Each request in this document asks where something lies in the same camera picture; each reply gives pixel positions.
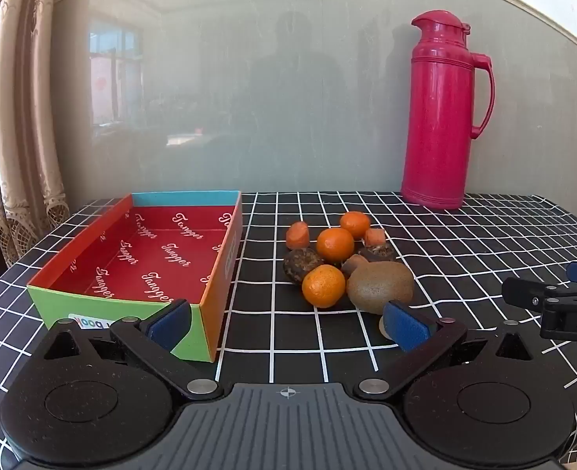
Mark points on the small orange carrot piece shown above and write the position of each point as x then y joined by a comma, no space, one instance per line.
374,236

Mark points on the dark wrinkled passion fruit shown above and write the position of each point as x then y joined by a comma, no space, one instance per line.
377,253
301,262

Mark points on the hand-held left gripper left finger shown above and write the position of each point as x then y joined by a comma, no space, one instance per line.
171,327

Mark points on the beige lace curtain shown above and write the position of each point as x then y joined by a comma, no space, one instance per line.
19,156

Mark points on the small brown chunk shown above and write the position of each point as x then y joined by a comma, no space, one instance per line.
352,264

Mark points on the small tan chunk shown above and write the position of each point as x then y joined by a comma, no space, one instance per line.
384,329

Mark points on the orange mandarin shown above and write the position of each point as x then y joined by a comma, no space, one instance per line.
355,224
324,286
335,244

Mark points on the brown kiwi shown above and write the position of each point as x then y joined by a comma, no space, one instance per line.
379,286

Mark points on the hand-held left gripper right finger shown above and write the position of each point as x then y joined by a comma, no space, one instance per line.
406,327

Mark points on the black white checkered tablecloth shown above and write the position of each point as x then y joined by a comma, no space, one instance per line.
465,264

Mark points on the colourful cardboard box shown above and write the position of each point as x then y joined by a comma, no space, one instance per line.
161,254

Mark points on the red thermos jug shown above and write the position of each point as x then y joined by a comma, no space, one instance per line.
440,132

